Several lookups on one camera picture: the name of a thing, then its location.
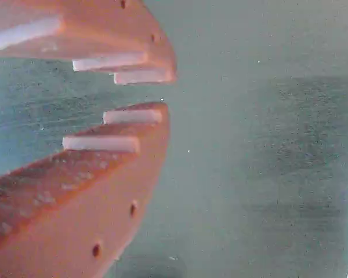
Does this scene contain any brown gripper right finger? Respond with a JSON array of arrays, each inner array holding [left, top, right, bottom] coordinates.
[[0, 0, 178, 86]]

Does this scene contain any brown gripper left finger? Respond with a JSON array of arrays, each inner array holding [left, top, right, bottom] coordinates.
[[0, 101, 171, 278]]

